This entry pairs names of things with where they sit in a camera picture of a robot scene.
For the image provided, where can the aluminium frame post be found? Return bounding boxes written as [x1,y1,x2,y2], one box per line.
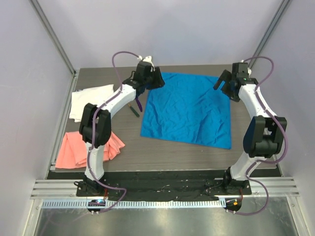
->
[253,0,292,57]
[29,0,77,76]

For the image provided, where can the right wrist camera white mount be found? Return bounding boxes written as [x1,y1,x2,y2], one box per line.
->
[240,59,253,74]

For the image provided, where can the pink folded cloth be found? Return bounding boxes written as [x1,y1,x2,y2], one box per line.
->
[55,131,125,169]

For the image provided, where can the blue cloth napkin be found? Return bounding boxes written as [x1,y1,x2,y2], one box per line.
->
[140,72,232,149]

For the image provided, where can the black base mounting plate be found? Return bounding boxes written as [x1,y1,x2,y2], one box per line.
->
[47,170,252,201]

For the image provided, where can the horizontal aluminium frame rail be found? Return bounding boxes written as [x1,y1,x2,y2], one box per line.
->
[31,177,299,199]

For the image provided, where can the slotted cable duct rail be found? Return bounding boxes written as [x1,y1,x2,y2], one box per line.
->
[42,199,226,209]

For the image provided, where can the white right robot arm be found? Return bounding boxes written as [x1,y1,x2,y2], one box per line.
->
[214,61,287,194]

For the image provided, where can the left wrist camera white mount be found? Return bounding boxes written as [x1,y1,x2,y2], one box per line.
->
[137,55,156,72]

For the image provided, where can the left aluminium frame post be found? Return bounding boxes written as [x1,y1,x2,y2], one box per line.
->
[29,0,77,76]

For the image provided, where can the right aluminium frame post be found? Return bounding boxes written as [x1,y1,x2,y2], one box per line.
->
[253,0,292,57]

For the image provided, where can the white folded cloth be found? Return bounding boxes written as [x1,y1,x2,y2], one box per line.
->
[69,84,114,122]

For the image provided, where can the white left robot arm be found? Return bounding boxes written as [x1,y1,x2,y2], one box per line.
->
[79,56,165,196]

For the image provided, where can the purple plastic knife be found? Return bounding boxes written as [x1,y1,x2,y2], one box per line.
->
[135,97,143,112]

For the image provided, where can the green handled gold fork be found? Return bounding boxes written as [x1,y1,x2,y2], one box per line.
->
[128,103,140,118]

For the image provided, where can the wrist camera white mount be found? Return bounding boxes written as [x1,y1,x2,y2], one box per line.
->
[137,55,156,72]
[240,59,253,74]

